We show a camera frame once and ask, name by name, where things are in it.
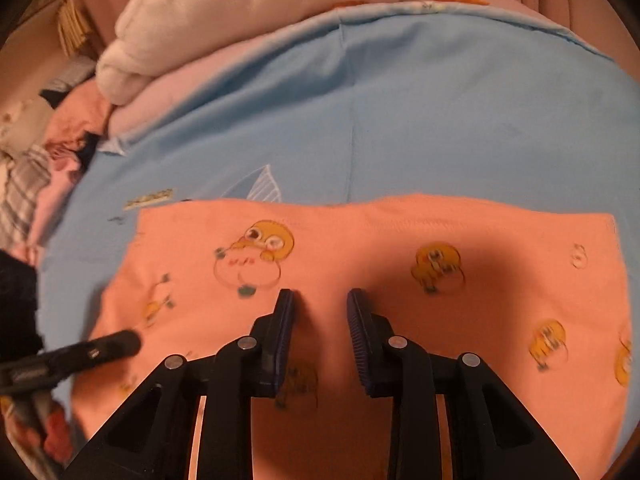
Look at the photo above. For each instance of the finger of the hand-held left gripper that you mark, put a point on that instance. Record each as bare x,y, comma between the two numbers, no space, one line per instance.
110,345

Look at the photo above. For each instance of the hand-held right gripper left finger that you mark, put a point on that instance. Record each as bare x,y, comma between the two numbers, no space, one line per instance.
282,340

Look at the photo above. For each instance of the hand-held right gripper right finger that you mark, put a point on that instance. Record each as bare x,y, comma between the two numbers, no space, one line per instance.
357,340

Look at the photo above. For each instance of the orange cartoon print shirt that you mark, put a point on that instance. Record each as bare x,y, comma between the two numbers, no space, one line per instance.
450,410

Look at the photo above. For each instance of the person's left hand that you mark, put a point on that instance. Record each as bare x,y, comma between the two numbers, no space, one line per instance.
56,435

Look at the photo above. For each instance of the plaid grey cloth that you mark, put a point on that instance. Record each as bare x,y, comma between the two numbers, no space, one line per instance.
22,195

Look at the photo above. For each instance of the light pink garment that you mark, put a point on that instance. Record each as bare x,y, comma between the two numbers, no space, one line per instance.
55,200

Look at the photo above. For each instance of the cream stuffed toy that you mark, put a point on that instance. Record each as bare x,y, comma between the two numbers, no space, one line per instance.
20,120

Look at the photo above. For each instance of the salmon pink garment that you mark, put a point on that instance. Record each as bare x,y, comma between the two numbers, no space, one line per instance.
80,115

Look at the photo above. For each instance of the light blue blanket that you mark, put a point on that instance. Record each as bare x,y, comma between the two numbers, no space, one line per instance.
400,110

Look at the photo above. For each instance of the grey pillow with dark patch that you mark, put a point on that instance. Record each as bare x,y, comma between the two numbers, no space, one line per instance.
70,80

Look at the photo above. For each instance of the yellow tassel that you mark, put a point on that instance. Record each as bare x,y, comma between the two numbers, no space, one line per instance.
75,25

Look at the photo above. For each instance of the white fluffy blanket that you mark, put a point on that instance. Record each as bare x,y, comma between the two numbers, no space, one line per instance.
250,10

